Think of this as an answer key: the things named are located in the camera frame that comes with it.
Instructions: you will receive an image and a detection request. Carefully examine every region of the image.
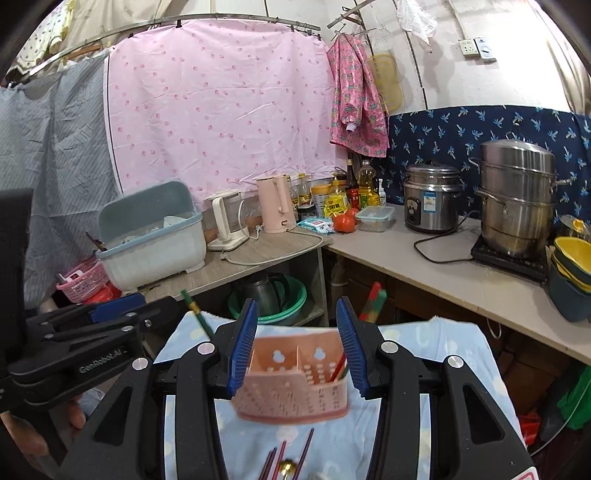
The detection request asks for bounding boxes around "metal curtain rod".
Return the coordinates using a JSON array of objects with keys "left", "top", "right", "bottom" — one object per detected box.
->
[{"left": 18, "top": 13, "right": 324, "bottom": 75}]

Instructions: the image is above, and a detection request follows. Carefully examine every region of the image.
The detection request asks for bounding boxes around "red plastic basin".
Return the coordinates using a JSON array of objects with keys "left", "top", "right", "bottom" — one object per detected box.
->
[{"left": 83, "top": 281, "right": 123, "bottom": 305}]

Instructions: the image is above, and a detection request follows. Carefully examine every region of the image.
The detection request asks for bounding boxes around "black power cable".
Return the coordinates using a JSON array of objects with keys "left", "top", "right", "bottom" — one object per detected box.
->
[{"left": 412, "top": 210, "right": 483, "bottom": 265}]

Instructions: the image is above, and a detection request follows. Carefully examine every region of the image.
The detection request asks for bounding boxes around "pale dotted cloth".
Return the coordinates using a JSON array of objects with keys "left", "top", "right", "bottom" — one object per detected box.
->
[{"left": 9, "top": 0, "right": 77, "bottom": 75}]

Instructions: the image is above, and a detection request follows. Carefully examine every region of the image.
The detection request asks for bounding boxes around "pink patterned apron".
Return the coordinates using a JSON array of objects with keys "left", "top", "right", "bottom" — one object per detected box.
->
[{"left": 327, "top": 33, "right": 391, "bottom": 158}]

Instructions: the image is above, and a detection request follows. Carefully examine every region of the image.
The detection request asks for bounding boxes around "pink electric kettle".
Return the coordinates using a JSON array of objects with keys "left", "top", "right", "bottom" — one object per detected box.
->
[{"left": 257, "top": 174, "right": 298, "bottom": 234}]

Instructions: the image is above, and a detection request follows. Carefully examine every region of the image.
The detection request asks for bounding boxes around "wet wipes packet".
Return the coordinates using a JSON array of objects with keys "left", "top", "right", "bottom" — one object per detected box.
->
[{"left": 297, "top": 218, "right": 334, "bottom": 234}]

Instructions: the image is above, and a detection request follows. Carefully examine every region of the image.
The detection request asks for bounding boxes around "pink perforated utensil holder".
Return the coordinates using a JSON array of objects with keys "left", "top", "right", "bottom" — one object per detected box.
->
[{"left": 231, "top": 327, "right": 352, "bottom": 422}]

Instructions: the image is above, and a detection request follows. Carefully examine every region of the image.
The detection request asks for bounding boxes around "black induction cooker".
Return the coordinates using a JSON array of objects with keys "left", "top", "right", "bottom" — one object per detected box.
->
[{"left": 470, "top": 233, "right": 555, "bottom": 283}]

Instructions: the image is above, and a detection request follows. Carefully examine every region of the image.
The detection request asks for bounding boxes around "pink dotted curtain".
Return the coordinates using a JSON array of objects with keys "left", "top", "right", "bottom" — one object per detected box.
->
[{"left": 105, "top": 18, "right": 352, "bottom": 208}]

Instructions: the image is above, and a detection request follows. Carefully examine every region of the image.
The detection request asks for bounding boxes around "white electric kettle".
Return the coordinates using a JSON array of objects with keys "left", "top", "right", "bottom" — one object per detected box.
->
[{"left": 205, "top": 190, "right": 247, "bottom": 252}]

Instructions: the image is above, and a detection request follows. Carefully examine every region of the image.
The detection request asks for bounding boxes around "white hanging cloth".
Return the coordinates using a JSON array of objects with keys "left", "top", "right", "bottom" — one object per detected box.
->
[{"left": 397, "top": 0, "right": 438, "bottom": 40}]

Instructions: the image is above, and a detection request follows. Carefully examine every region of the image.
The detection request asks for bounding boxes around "grey wooden shelf unit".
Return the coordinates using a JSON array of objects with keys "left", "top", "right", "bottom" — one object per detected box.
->
[{"left": 106, "top": 231, "right": 334, "bottom": 328}]

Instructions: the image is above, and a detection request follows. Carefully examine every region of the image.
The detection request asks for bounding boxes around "black kettle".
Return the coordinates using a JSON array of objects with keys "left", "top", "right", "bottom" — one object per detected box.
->
[{"left": 240, "top": 271, "right": 291, "bottom": 319}]

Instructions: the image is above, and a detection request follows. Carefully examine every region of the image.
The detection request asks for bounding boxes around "blue printed tablecloth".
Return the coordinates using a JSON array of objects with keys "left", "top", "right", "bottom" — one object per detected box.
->
[{"left": 154, "top": 311, "right": 527, "bottom": 480}]

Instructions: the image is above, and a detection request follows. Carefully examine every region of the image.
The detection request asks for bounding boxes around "green plastic basin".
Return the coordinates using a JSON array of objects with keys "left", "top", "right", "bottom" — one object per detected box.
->
[{"left": 228, "top": 274, "right": 308, "bottom": 326}]

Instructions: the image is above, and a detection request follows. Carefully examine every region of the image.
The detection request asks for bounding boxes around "person's left hand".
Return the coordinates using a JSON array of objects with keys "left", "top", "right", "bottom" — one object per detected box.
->
[{"left": 0, "top": 400, "right": 88, "bottom": 468}]

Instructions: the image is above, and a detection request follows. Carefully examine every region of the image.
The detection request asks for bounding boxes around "navy floral cloth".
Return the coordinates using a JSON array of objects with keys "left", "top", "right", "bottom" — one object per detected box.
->
[{"left": 387, "top": 105, "right": 591, "bottom": 232}]

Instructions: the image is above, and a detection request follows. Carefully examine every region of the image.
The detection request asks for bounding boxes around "white wall switch box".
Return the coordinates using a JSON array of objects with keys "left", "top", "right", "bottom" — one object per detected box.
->
[{"left": 475, "top": 36, "right": 498, "bottom": 63}]

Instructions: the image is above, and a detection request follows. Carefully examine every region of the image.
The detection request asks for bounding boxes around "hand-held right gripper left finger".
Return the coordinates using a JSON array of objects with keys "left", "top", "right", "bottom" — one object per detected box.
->
[{"left": 58, "top": 298, "right": 259, "bottom": 480}]

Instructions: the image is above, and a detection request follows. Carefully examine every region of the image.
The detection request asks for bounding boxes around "grey striped cloth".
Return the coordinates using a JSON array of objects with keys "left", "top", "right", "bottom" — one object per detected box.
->
[{"left": 0, "top": 55, "right": 123, "bottom": 310}]

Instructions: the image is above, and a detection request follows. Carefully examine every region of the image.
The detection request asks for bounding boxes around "blue-grey dish drainer box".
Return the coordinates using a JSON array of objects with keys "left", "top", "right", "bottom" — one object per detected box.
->
[{"left": 96, "top": 181, "right": 208, "bottom": 291}]

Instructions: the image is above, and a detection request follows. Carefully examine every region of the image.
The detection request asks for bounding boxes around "white countertop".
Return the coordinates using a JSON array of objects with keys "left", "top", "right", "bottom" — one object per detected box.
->
[{"left": 323, "top": 215, "right": 591, "bottom": 365}]

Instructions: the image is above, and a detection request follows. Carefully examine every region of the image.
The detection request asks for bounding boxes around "steel steamer pot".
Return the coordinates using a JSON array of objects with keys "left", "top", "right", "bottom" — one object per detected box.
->
[{"left": 468, "top": 133, "right": 573, "bottom": 259}]

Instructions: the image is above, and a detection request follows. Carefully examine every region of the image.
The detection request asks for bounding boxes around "yellow milk powder can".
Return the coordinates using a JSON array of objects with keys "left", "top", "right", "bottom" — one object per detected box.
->
[{"left": 310, "top": 184, "right": 333, "bottom": 219}]

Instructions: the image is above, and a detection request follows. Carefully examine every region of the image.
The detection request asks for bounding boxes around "cooking oil bottle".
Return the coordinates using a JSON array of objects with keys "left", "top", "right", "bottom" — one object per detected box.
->
[{"left": 358, "top": 160, "right": 380, "bottom": 209}]

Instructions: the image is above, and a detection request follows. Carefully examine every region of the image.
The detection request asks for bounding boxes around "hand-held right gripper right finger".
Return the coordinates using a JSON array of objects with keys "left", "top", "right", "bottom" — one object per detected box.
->
[{"left": 336, "top": 296, "right": 533, "bottom": 480}]

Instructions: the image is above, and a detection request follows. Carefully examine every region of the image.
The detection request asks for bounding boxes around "clear food container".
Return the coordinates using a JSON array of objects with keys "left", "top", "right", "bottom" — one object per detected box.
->
[{"left": 355, "top": 204, "right": 396, "bottom": 233}]

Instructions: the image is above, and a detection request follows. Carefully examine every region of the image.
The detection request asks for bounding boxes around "yellow plastic sieve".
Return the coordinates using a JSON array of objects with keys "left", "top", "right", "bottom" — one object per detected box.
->
[{"left": 367, "top": 53, "right": 406, "bottom": 114}]

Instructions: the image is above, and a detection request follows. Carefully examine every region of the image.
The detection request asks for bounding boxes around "stack of yellow bowls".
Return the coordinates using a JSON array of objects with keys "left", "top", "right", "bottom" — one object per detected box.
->
[{"left": 547, "top": 215, "right": 591, "bottom": 323}]

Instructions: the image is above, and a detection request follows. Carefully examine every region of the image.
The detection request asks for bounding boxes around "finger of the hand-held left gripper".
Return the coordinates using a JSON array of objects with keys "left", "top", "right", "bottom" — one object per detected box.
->
[
  {"left": 44, "top": 296, "right": 186, "bottom": 357},
  {"left": 25, "top": 292, "right": 148, "bottom": 341}
]

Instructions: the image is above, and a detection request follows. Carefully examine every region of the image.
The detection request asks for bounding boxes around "pink mesh plastic basket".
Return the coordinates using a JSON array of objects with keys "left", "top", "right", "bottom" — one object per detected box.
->
[{"left": 56, "top": 256, "right": 109, "bottom": 304}]

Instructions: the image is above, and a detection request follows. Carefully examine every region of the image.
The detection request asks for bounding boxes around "green bag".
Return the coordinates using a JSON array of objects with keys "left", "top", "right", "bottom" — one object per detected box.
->
[{"left": 556, "top": 376, "right": 591, "bottom": 432}]

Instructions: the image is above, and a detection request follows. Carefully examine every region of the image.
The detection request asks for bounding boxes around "steel rice cooker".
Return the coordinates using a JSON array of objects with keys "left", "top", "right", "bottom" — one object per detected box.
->
[{"left": 401, "top": 161, "right": 462, "bottom": 234}]

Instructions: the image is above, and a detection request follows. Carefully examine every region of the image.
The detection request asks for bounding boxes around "yellow label jar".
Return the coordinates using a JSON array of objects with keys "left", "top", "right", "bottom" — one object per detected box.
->
[{"left": 324, "top": 180, "right": 349, "bottom": 219}]

